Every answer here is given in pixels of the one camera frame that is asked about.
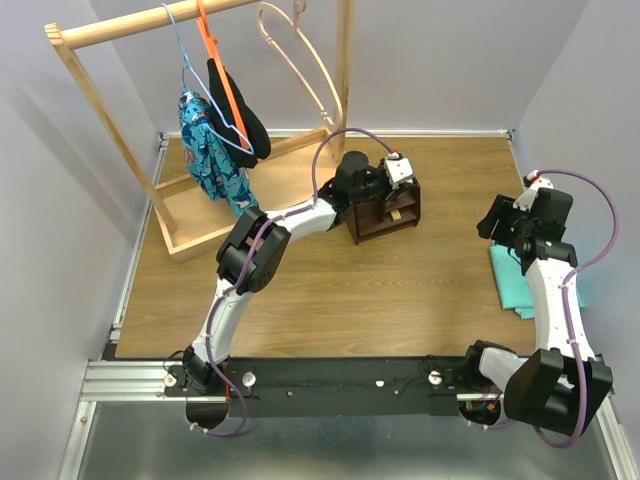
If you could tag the blue patterned shorts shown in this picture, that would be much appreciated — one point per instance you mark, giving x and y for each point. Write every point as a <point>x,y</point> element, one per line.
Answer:
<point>207,159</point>

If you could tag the light blue wire hanger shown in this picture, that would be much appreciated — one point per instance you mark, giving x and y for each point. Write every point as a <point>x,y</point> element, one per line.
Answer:
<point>200,80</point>

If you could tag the black garment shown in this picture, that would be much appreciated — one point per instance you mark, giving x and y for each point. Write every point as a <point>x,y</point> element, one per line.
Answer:
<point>256,132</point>

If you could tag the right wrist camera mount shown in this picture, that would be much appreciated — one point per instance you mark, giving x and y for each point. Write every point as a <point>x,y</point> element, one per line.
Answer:
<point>533,183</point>

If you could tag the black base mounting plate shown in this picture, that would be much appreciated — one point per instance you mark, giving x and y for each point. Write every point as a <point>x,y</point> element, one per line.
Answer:
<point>334,387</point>

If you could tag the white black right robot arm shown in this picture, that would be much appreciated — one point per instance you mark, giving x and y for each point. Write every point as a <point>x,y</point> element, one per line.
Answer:
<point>559,387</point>

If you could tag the folded teal cloth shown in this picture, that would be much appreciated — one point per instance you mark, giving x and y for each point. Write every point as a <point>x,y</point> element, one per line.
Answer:
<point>513,289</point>

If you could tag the brown wooden desk organizer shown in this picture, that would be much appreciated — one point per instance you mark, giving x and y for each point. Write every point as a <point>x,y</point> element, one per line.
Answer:
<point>370,219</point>

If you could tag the aluminium frame rail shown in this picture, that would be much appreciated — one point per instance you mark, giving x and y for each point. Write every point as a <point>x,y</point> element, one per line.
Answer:
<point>128,381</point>

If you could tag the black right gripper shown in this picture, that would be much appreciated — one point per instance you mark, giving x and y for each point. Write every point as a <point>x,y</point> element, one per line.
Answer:
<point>501,208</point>

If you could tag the orange plastic hanger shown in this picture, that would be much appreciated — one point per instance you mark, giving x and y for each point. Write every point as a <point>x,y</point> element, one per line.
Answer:
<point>210,43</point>

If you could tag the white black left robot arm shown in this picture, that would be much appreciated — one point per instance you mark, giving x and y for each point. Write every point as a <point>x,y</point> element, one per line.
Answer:
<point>251,254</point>

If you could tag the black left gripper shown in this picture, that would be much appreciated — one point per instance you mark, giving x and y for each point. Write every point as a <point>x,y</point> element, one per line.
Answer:
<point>391,193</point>

